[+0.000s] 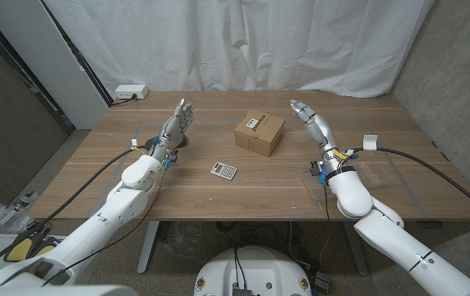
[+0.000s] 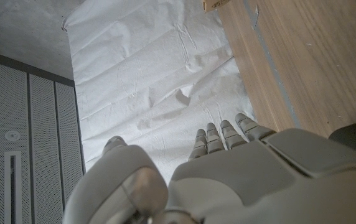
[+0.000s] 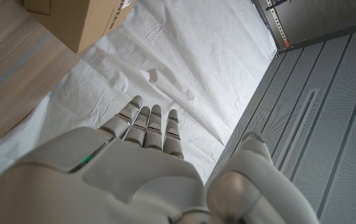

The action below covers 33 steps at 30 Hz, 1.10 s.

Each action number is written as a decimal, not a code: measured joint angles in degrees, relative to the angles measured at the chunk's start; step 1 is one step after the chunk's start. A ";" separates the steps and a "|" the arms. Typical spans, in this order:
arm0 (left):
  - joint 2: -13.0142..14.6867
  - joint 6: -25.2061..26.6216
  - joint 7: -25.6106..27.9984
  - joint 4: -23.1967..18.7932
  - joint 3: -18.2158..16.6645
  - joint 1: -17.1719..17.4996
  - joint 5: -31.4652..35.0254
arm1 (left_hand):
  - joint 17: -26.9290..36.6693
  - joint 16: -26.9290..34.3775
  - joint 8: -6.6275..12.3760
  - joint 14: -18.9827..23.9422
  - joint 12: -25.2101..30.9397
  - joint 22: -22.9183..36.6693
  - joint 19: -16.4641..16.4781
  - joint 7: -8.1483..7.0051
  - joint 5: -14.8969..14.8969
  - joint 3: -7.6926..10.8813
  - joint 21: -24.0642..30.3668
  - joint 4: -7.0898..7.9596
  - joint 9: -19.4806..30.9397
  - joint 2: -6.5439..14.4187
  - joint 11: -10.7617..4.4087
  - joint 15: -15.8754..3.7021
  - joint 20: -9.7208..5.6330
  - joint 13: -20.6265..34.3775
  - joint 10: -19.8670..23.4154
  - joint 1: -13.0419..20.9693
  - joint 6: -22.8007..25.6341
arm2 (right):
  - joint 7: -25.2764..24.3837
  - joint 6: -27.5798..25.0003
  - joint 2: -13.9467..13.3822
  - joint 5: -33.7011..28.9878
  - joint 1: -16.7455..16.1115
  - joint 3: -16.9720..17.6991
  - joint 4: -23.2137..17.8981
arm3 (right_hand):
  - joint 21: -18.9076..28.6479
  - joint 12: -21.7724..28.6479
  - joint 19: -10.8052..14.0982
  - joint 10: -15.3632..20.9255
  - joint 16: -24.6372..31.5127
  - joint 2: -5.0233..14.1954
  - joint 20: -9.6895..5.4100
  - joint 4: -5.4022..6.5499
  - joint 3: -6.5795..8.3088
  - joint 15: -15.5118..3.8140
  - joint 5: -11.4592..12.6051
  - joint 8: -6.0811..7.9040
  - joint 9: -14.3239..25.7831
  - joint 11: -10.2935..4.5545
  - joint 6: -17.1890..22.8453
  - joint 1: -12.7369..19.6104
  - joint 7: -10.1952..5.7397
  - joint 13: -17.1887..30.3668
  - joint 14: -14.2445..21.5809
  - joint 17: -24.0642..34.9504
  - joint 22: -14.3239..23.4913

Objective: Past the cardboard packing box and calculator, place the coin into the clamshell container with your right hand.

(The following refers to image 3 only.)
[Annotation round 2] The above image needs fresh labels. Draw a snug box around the slotted metal rail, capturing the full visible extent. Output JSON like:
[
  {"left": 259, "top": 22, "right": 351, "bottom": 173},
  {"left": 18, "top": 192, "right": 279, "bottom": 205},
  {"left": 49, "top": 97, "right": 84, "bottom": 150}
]
[{"left": 263, "top": 0, "right": 291, "bottom": 49}]

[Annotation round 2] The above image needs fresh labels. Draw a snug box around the white cloth curtain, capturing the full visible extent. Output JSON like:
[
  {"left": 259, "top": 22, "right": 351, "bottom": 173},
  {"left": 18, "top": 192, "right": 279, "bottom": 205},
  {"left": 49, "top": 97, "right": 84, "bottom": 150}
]
[{"left": 0, "top": 0, "right": 278, "bottom": 200}]

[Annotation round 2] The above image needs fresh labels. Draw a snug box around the brown cardboard packing box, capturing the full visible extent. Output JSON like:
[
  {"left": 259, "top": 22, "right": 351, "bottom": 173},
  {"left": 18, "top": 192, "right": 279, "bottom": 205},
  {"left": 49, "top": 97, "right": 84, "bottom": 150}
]
[{"left": 22, "top": 0, "right": 135, "bottom": 54}]

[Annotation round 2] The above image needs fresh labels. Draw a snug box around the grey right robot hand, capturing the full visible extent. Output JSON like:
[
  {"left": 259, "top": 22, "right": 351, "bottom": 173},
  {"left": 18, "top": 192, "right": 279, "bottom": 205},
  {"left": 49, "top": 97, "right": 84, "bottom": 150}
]
[{"left": 0, "top": 95, "right": 321, "bottom": 224}]

